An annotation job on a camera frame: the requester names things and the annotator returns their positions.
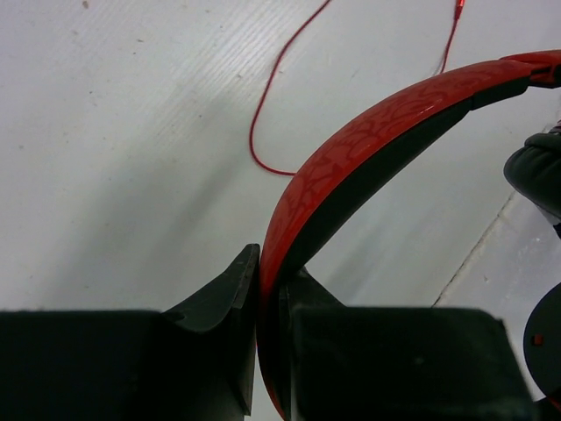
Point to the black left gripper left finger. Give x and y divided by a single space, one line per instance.
194 361

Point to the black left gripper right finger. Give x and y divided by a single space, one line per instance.
393 363

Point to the red black headphones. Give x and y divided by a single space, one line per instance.
359 159

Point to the white front board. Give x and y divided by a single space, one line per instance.
494 272

